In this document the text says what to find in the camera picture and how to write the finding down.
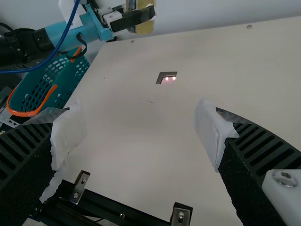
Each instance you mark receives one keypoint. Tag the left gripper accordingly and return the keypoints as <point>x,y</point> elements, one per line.
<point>70,35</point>

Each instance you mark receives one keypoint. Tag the yellow can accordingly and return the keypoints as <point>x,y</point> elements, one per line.
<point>145,27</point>

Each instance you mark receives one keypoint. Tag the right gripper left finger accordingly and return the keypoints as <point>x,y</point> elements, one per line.
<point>26,160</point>

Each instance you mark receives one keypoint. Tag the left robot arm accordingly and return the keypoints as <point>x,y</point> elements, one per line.
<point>16,44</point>

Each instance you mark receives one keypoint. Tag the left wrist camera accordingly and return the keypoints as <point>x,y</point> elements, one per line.
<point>67,10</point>

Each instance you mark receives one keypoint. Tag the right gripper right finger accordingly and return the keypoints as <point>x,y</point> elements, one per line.
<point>244,164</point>

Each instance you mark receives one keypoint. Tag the teal shopping basket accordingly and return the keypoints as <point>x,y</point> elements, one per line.
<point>58,77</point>

